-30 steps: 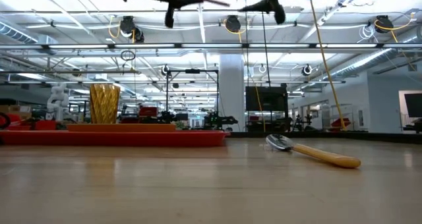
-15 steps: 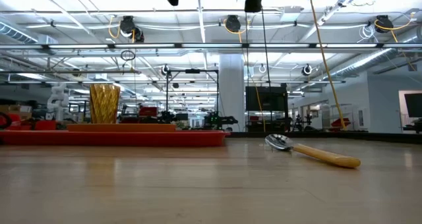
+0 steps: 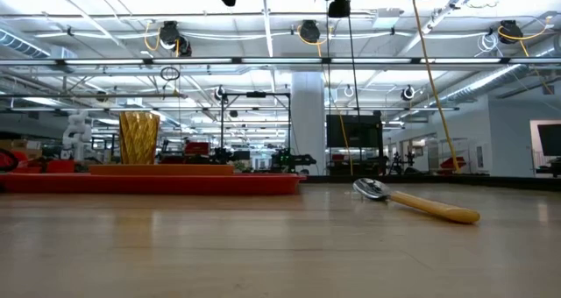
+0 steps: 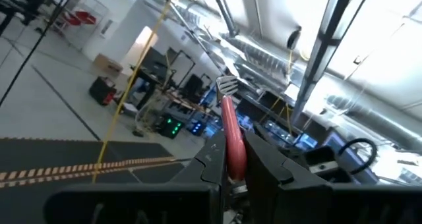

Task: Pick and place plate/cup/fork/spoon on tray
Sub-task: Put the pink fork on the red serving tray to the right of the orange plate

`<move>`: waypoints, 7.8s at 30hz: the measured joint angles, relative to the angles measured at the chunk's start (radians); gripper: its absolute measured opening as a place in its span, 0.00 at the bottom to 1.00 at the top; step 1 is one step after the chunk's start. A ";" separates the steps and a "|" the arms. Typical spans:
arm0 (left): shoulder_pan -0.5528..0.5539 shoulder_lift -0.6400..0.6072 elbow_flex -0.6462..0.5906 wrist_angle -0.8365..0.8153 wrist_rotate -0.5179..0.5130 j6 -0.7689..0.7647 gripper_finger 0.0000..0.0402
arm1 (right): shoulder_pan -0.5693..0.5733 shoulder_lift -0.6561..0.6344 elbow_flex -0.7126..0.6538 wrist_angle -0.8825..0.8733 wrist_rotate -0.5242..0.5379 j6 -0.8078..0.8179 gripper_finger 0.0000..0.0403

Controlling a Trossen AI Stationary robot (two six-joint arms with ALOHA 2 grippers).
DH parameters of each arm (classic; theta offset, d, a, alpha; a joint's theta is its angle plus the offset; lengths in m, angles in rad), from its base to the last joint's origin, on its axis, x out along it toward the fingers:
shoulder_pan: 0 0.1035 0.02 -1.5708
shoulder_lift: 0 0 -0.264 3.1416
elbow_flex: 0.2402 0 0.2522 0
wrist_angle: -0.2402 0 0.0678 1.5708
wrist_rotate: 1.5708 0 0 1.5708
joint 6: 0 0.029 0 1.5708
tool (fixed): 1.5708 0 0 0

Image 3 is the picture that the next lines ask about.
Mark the black robot with green light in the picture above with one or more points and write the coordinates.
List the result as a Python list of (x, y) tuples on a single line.
[(291, 160)]

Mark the amber faceted plastic cup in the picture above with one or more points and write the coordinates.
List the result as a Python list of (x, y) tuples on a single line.
[(139, 138)]

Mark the short silver ventilation duct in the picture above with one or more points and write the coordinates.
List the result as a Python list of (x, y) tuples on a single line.
[(22, 46)]

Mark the black metal frame stand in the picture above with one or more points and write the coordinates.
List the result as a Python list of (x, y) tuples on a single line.
[(256, 94)]

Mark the white building pillar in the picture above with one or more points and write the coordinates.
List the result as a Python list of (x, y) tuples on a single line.
[(309, 122)]

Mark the red storage bin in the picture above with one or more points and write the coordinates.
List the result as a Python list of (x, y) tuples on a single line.
[(60, 166)]

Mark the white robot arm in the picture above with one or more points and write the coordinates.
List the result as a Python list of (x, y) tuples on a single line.
[(76, 133)]

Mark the large black display screen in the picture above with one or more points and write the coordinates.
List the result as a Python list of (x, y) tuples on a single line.
[(359, 131)]

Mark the dark computer monitor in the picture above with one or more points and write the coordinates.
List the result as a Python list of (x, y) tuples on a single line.
[(550, 140)]

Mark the red tool box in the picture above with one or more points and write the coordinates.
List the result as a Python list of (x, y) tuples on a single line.
[(197, 149)]

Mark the red chair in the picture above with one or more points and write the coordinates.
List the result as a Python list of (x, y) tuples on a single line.
[(451, 163)]

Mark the brown cardboard box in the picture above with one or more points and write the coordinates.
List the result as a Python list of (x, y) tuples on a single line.
[(26, 146)]

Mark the red plastic tray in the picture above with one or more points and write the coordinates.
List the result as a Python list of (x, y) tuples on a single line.
[(149, 184)]

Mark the long silver ventilation duct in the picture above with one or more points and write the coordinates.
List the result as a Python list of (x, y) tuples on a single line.
[(491, 81)]

